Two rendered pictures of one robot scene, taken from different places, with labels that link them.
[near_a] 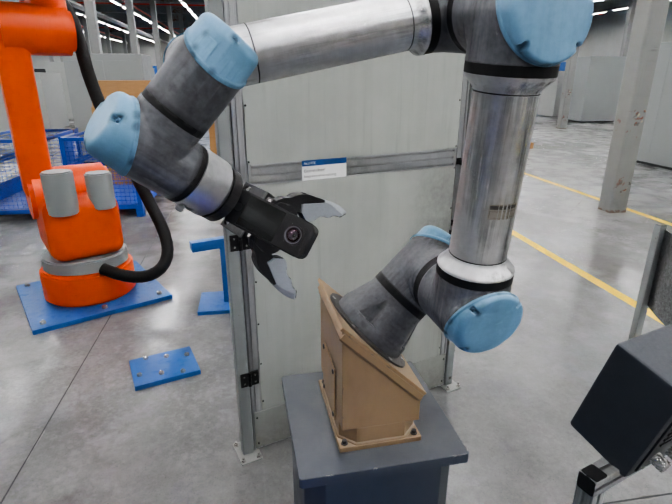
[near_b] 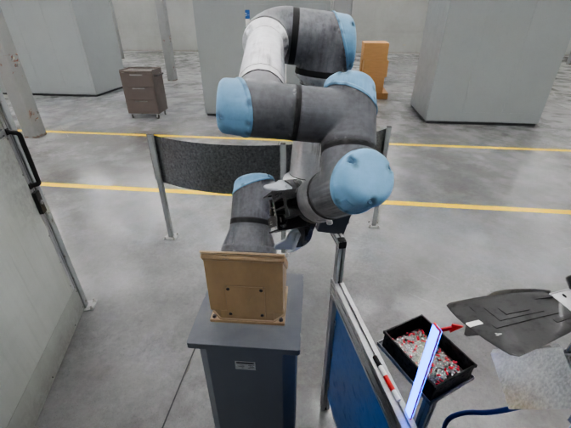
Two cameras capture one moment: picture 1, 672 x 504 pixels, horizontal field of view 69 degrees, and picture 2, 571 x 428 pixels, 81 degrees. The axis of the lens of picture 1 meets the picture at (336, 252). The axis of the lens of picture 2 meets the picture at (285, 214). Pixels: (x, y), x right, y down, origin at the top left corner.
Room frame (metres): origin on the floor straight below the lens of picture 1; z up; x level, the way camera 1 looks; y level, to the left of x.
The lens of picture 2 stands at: (0.51, 0.63, 1.75)
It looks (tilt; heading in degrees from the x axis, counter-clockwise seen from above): 30 degrees down; 286
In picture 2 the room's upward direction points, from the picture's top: straight up
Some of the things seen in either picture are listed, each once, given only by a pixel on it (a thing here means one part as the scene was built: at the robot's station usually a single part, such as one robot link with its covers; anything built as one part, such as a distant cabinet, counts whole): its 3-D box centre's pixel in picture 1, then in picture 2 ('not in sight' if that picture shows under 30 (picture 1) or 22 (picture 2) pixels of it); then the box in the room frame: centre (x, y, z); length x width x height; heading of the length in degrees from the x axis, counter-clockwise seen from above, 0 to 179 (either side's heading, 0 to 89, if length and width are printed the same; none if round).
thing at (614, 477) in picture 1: (633, 458); (332, 228); (0.64, -0.49, 1.04); 0.24 x 0.03 x 0.03; 117
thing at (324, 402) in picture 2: not in sight; (329, 357); (0.59, -0.40, 0.39); 0.04 x 0.04 x 0.78; 27
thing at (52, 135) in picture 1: (32, 172); not in sight; (6.19, 3.88, 0.49); 1.27 x 0.88 x 0.98; 9
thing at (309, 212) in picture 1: (314, 205); (277, 187); (0.70, 0.03, 1.45); 0.09 x 0.06 x 0.03; 129
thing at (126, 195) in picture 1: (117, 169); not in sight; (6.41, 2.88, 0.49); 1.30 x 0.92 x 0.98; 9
